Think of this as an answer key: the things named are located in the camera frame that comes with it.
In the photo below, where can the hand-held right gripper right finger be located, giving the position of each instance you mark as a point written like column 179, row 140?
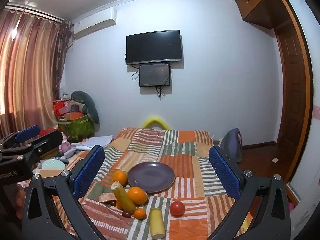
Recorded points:
column 223, row 170

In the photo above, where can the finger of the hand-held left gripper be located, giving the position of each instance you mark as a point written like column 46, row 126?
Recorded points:
column 27, row 133
column 47, row 142

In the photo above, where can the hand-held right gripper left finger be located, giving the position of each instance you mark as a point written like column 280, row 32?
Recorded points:
column 90, row 170

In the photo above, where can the medium orange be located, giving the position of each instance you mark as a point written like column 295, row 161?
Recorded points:
column 120, row 177

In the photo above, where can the sugarcane piece with frayed end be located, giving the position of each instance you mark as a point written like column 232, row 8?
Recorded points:
column 123, row 197

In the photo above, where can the small mandarin orange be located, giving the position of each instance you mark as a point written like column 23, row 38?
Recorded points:
column 139, row 214
column 118, row 205

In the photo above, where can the large orange with sticker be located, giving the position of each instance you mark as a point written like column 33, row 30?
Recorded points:
column 137, row 195

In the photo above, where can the red tomato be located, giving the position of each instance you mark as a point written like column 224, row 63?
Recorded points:
column 177, row 208

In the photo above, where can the purple plate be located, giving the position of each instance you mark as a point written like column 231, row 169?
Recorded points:
column 151, row 177

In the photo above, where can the sugarcane piece with smooth end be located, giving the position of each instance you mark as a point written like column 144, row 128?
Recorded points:
column 157, row 222

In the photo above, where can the red and dark box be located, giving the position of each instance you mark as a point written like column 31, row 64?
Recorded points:
column 47, row 131

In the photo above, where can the pink plush toy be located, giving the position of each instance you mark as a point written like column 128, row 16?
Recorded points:
column 65, row 145

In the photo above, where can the teal bowl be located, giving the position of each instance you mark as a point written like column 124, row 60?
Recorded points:
column 53, row 165

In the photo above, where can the blue grey backpack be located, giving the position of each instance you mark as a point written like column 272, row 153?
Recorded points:
column 231, row 145

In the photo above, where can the white cloth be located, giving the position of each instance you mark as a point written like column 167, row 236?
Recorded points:
column 97, row 141

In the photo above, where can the green patterned storage box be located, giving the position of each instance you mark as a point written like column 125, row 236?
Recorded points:
column 80, row 127

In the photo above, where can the red gift box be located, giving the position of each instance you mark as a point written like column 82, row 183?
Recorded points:
column 59, row 108

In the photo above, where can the striped patchwork blanket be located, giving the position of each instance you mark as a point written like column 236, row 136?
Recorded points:
column 190, row 155

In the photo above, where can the orange flat box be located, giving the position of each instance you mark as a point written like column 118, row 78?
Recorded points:
column 73, row 116

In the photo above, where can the dark red date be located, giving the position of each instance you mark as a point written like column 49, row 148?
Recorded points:
column 126, row 214
column 113, row 203

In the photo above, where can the white paper scrap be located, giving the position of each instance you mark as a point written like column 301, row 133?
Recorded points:
column 275, row 160

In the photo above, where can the grey plush pillow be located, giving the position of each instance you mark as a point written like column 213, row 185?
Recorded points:
column 87, row 102

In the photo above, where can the pink and gold curtain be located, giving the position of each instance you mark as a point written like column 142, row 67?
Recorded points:
column 30, row 75

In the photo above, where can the pink plastic item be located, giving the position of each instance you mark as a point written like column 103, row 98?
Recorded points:
column 291, row 206

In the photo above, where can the brown wooden door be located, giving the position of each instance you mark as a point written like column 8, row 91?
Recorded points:
column 291, row 100

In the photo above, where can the white air conditioner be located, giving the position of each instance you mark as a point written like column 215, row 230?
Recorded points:
column 95, row 22

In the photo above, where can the wooden overhead cabinet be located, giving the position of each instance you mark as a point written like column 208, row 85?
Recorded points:
column 257, row 3

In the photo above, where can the small wall-mounted monitor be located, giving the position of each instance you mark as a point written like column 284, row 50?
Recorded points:
column 154, row 75

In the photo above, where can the wall-mounted black television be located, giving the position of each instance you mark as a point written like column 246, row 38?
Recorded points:
column 153, row 46

